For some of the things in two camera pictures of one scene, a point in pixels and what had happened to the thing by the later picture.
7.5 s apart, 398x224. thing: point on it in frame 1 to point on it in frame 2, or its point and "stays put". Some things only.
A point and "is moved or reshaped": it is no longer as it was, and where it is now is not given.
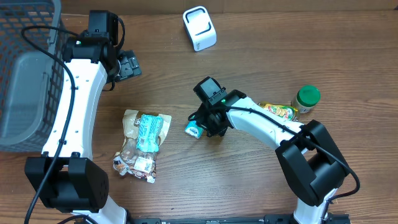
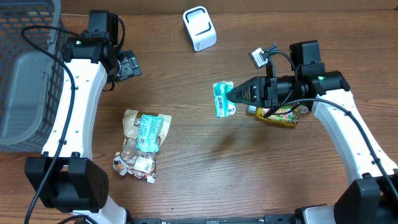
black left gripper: x=130 y=65 stays put
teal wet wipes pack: x=151 y=127 stays put
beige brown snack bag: x=130 y=160 stays put
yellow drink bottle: x=286 y=112 stays put
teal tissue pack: x=193 y=129 is moved or reshaped
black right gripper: x=201 y=118 to x=263 y=92
